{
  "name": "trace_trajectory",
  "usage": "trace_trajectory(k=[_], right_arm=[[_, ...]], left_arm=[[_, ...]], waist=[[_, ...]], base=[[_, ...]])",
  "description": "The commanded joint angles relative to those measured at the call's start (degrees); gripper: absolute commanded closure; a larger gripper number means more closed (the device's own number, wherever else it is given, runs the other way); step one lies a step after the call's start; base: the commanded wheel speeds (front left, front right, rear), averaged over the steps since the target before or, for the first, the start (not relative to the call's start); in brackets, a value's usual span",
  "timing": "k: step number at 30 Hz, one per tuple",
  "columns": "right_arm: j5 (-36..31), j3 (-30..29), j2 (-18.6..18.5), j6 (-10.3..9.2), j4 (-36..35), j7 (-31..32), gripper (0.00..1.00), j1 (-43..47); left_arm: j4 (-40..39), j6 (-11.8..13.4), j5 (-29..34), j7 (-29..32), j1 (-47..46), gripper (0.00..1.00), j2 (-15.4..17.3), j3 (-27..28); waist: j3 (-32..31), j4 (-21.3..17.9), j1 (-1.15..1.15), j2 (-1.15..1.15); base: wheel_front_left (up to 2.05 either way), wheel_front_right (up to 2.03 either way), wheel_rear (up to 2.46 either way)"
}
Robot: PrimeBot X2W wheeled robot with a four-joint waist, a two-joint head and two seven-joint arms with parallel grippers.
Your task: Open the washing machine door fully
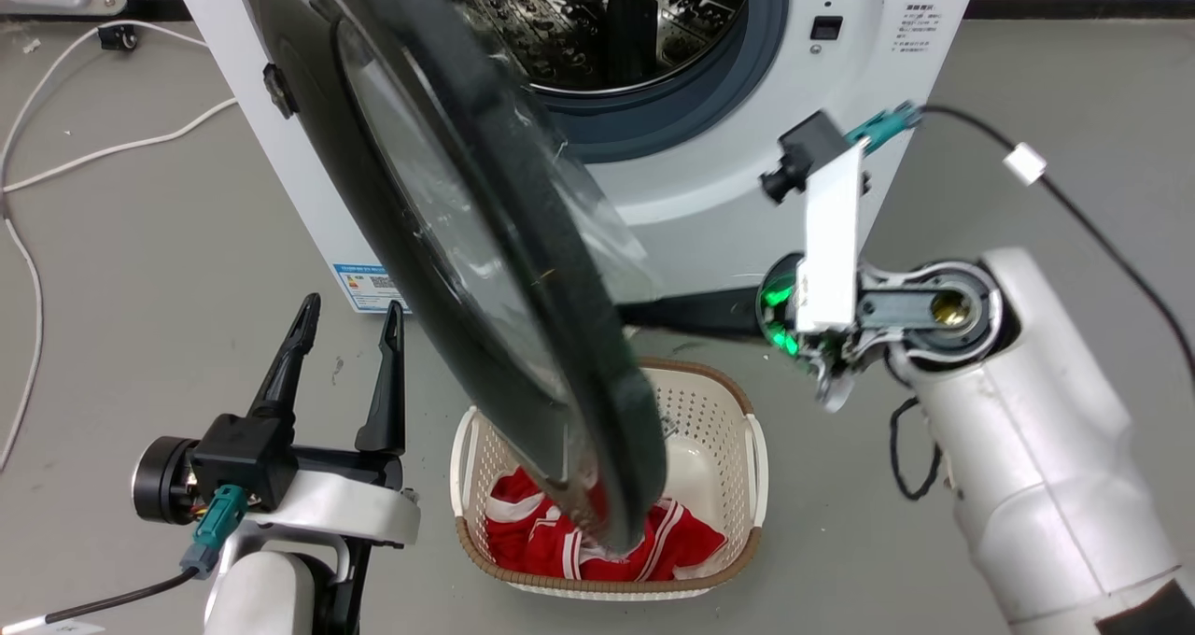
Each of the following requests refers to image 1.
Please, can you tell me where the steel washer drum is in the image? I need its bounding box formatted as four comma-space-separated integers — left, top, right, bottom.
428, 0, 750, 96

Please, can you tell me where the right black cable teal plug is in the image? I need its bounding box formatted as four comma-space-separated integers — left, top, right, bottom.
845, 100, 1195, 379

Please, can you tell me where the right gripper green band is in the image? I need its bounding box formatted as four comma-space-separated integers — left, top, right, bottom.
755, 252, 864, 413

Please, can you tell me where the short black looped cable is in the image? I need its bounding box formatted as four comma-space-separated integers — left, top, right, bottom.
888, 396, 945, 502

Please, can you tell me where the long white floor cable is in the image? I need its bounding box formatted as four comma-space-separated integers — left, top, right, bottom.
0, 20, 210, 473

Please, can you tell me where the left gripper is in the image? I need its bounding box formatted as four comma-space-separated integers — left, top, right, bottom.
131, 292, 423, 550

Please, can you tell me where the grey metal floor bracket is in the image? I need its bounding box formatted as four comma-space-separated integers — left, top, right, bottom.
0, 0, 129, 17

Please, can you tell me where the red white-striped garment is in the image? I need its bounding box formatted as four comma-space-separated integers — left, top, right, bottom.
485, 467, 730, 583

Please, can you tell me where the blue energy label sticker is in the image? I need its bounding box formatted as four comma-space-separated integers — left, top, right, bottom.
330, 262, 413, 315

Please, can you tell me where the white right camera bracket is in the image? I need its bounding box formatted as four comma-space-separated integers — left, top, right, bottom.
793, 138, 869, 335

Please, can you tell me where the white perforated laundry basket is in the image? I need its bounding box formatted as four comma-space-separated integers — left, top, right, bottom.
449, 356, 769, 601

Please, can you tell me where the round black glass washer door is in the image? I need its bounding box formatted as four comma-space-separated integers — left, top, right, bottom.
229, 0, 669, 555

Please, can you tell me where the left black cable teal plug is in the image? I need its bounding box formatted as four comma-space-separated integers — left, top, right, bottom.
0, 484, 250, 630

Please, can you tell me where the grey-blue rubber door gasket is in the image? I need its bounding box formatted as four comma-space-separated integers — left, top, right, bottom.
528, 0, 791, 165

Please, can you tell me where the white front-load washing machine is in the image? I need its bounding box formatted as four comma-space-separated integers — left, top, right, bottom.
172, 0, 983, 339

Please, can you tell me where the black cable teal plug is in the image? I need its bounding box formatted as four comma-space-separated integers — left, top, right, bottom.
845, 100, 1195, 379
0, 484, 250, 630

